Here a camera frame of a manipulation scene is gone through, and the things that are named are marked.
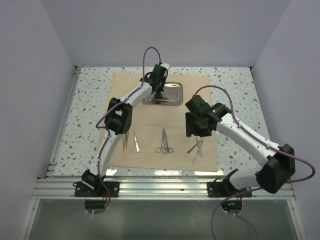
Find steel instrument tray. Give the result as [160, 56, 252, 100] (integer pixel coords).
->
[142, 82, 183, 106]

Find beige cloth wrap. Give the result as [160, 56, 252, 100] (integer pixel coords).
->
[107, 74, 218, 172]

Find steel pointed tweezers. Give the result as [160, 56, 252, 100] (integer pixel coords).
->
[122, 132, 129, 153]

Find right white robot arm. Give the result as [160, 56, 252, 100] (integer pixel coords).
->
[185, 95, 296, 197]

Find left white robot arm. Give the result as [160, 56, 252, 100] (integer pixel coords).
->
[81, 63, 170, 197]

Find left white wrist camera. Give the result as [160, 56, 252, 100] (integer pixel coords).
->
[160, 63, 170, 71]

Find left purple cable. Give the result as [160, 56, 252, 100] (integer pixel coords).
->
[84, 46, 162, 215]

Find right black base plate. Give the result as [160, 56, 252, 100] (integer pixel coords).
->
[206, 181, 252, 198]

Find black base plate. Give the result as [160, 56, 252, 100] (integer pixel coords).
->
[72, 181, 120, 198]
[206, 181, 252, 198]

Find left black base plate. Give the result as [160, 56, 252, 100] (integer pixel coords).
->
[72, 181, 120, 198]

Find aluminium mounting rail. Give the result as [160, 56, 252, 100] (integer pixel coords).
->
[32, 174, 296, 201]

